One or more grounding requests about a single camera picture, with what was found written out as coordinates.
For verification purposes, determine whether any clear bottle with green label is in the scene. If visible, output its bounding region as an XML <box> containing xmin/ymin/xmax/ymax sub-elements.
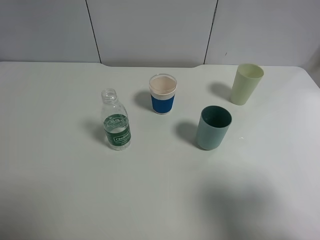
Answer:
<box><xmin>101</xmin><ymin>88</ymin><xmax>131</xmax><ymax>151</ymax></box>

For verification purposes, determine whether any teal plastic cup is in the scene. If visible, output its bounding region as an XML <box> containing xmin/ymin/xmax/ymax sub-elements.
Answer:
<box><xmin>195</xmin><ymin>105</ymin><xmax>232</xmax><ymax>151</ymax></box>

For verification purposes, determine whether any clear cup with blue sleeve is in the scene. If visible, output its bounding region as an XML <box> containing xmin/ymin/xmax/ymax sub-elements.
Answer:
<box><xmin>149</xmin><ymin>74</ymin><xmax>178</xmax><ymax>115</ymax></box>

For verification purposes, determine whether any pale green plastic cup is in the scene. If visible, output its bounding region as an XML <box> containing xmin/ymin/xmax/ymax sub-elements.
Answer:
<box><xmin>230</xmin><ymin>63</ymin><xmax>264</xmax><ymax>106</ymax></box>

